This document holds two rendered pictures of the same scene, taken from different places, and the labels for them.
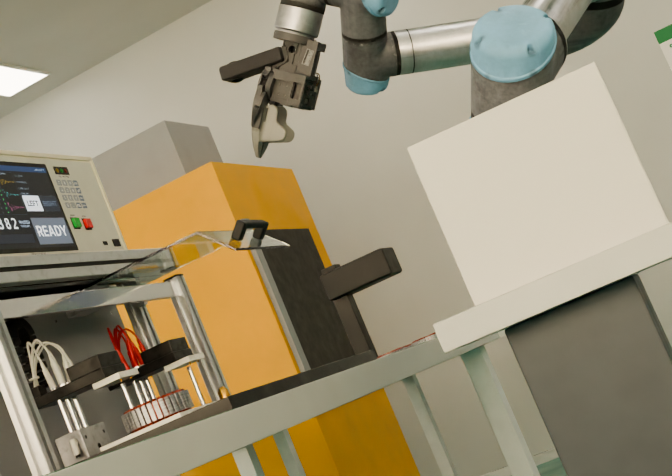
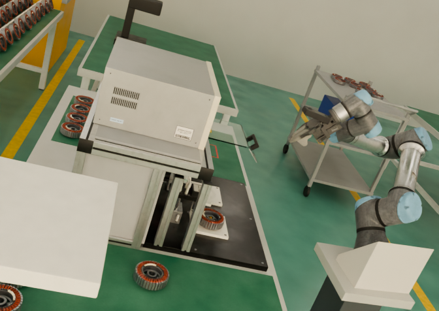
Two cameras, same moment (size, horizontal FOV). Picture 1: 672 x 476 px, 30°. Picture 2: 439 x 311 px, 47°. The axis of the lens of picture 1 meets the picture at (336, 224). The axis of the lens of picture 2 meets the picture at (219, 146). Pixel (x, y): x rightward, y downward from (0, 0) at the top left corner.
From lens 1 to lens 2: 1.82 m
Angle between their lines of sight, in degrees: 43
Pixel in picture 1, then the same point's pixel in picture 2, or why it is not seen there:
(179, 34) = not seen: outside the picture
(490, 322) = (358, 300)
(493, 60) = (406, 215)
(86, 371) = not seen: hidden behind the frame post
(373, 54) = (348, 138)
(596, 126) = (419, 264)
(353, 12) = (360, 130)
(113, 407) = not seen: hidden behind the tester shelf
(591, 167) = (408, 272)
